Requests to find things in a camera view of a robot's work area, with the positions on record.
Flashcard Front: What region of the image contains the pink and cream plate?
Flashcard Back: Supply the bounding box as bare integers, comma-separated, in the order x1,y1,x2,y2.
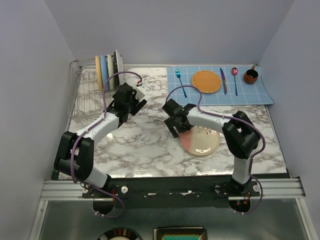
179,125,220,157

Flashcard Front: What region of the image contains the orange yellow plate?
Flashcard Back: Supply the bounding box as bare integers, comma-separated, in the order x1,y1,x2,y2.
95,55,104,92

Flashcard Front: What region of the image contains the light blue plate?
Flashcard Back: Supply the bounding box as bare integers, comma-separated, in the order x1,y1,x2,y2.
100,55,110,91

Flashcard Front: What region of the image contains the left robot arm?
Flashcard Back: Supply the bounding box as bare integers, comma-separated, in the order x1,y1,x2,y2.
54,83,150,198

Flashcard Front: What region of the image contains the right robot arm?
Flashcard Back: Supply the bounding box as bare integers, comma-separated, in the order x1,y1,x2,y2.
162,99,262,196

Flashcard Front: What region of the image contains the cream white plate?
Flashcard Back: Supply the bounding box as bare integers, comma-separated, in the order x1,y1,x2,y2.
107,54,116,90

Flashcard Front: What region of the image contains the grey white plate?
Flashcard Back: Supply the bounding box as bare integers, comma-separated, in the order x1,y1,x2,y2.
115,49,126,85

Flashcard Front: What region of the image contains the blue metal fork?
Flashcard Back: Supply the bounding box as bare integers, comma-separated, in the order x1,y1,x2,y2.
175,69,188,98

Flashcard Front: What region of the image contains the woven wicker trivet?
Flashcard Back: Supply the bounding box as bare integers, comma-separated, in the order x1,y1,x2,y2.
191,70,222,94

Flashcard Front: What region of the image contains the iridescent table knife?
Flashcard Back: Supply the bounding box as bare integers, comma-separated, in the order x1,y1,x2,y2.
219,67,228,95

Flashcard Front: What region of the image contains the blue tiled placemat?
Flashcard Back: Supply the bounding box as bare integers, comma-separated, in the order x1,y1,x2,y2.
167,65,274,106

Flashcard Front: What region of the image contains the iridescent spoon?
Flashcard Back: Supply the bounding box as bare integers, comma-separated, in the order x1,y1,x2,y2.
231,67,238,96

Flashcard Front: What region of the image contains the black mounting base bar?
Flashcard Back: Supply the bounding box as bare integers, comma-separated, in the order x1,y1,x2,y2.
82,175,260,210

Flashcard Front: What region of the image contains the brown ceramic cup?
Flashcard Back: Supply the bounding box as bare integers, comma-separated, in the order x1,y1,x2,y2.
243,66,259,85

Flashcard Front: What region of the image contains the dark rectangular tray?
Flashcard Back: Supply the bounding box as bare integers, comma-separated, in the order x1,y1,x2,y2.
153,226,208,240

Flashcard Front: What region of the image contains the round striped object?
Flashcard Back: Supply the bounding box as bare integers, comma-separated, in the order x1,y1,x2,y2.
97,227,142,240

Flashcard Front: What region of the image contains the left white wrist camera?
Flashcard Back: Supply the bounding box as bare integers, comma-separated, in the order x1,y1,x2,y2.
134,83,150,102

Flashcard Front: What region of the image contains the wire dish rack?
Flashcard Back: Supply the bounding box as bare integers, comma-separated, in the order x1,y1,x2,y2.
69,57,116,123

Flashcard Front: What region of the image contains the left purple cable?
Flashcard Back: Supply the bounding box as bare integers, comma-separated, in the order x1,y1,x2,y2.
70,71,143,219

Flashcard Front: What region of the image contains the aluminium extrusion rail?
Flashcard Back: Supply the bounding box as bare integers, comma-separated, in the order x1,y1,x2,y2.
40,178,306,201

